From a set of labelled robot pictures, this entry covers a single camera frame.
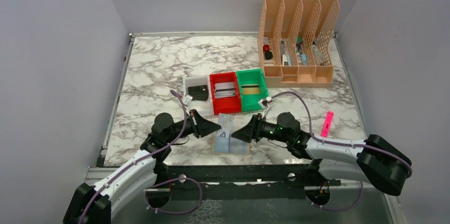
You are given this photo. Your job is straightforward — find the black credit card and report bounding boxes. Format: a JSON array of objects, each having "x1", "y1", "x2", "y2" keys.
[{"x1": 187, "y1": 84, "x2": 209, "y2": 101}]

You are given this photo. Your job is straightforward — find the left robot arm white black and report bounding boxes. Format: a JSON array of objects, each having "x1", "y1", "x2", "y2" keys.
[{"x1": 63, "y1": 109, "x2": 221, "y2": 223}]

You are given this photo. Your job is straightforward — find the red plastic bin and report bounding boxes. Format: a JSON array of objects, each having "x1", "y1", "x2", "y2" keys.
[{"x1": 210, "y1": 72, "x2": 241, "y2": 115}]

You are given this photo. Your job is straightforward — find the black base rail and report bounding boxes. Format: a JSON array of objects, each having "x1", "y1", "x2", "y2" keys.
[{"x1": 144, "y1": 164, "x2": 341, "y2": 201}]

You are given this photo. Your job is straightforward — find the gold credit card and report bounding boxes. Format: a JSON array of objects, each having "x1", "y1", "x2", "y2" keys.
[{"x1": 241, "y1": 84, "x2": 260, "y2": 95}]

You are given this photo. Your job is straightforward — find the orange mesh file organizer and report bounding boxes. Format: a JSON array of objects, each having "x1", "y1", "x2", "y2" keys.
[{"x1": 257, "y1": 0, "x2": 340, "y2": 88}]

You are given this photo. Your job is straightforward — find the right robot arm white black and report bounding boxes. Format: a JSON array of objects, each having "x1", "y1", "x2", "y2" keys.
[{"x1": 231, "y1": 112, "x2": 412, "y2": 196}]

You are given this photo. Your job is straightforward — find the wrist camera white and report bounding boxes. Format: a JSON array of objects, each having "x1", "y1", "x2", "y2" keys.
[
  {"x1": 258, "y1": 97, "x2": 273, "y2": 109},
  {"x1": 183, "y1": 95, "x2": 193, "y2": 106}
]

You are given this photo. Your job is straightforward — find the stationery items in organizer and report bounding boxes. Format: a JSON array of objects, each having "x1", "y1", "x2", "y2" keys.
[{"x1": 280, "y1": 37, "x2": 330, "y2": 66}]

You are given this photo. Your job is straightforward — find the green plastic bin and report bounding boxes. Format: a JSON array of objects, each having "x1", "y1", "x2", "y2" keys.
[{"x1": 236, "y1": 68, "x2": 268, "y2": 112}]

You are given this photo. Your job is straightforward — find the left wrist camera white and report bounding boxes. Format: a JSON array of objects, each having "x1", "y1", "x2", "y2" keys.
[{"x1": 183, "y1": 95, "x2": 193, "y2": 106}]

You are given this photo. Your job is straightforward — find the pink highlighter marker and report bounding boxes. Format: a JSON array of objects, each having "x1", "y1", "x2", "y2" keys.
[{"x1": 321, "y1": 111, "x2": 334, "y2": 137}]

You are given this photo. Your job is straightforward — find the silver credit card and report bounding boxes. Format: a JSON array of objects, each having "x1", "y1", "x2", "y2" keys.
[{"x1": 214, "y1": 82, "x2": 236, "y2": 99}]

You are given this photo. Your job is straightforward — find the red black item in organizer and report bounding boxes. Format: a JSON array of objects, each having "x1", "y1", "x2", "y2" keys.
[{"x1": 262, "y1": 44, "x2": 273, "y2": 60}]

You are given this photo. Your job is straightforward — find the white plastic bin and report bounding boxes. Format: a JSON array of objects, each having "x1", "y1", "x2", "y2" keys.
[{"x1": 183, "y1": 75, "x2": 214, "y2": 117}]

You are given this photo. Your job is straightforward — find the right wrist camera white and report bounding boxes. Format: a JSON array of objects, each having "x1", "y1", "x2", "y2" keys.
[{"x1": 258, "y1": 97, "x2": 273, "y2": 109}]

